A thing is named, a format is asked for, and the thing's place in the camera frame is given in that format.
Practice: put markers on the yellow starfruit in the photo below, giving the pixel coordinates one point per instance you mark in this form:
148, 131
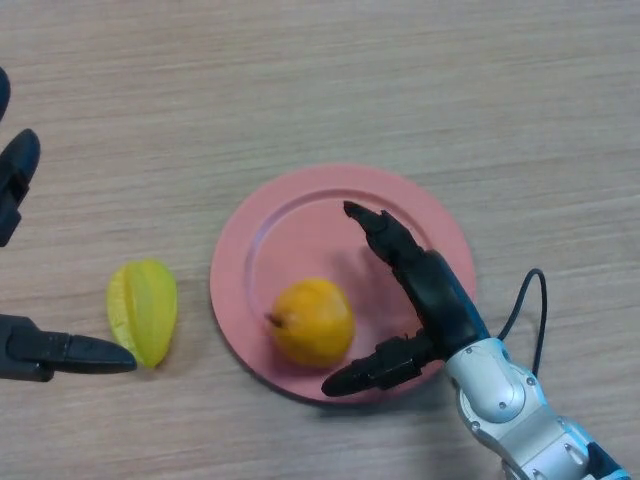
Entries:
145, 310

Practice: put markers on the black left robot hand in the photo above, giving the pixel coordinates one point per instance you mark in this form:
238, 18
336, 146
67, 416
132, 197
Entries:
25, 350

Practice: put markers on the yellow pear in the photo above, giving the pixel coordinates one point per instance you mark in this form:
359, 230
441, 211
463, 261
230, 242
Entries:
315, 325

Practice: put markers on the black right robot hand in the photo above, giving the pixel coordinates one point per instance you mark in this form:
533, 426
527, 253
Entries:
440, 300

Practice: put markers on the pink round plate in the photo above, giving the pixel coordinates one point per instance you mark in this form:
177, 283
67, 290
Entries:
310, 240

